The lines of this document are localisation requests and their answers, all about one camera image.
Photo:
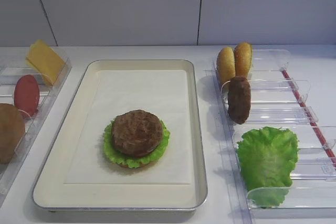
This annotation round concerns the golden bun left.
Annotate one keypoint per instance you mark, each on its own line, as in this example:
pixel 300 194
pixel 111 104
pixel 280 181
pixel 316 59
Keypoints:
pixel 226 65

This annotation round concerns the brown meat patty on burger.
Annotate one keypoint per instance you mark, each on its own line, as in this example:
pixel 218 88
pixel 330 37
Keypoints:
pixel 136 133

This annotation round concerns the clear right ingredient rack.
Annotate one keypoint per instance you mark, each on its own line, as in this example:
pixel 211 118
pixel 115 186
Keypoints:
pixel 278 100

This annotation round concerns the golden bun right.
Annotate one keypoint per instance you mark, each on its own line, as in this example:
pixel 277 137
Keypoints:
pixel 243 57

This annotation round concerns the brown bun top left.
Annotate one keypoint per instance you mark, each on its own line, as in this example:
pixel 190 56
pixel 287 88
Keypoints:
pixel 12 130

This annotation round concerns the green lettuce leaf in rack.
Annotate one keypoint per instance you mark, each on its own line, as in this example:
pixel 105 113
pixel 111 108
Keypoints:
pixel 267 156

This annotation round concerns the upright brown meat patty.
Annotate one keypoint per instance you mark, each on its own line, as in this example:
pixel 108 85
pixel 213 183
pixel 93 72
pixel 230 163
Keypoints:
pixel 239 99

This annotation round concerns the red tomato slice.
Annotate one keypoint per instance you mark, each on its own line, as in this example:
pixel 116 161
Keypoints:
pixel 26 95

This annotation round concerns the clear left ingredient rack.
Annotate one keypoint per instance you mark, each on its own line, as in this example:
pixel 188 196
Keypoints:
pixel 13 67

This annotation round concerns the clear ingredient rack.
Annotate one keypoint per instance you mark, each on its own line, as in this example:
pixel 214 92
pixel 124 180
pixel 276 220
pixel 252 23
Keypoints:
pixel 13 67
pixel 278 100

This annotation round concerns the yellow cheese slice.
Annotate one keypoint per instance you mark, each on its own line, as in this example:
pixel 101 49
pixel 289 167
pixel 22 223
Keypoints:
pixel 49 70
pixel 40 51

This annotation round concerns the green lettuce on burger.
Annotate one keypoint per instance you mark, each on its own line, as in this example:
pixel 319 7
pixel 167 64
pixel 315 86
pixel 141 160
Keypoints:
pixel 117 157

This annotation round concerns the bottom bun on tray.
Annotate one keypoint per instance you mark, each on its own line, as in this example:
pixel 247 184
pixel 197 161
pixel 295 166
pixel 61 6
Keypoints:
pixel 140 166

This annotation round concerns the golden bun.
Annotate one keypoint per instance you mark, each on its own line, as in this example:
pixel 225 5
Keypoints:
pixel 243 57
pixel 226 65

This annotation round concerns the cream metal tray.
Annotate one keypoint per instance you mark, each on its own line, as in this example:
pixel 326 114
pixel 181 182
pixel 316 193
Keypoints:
pixel 78 175

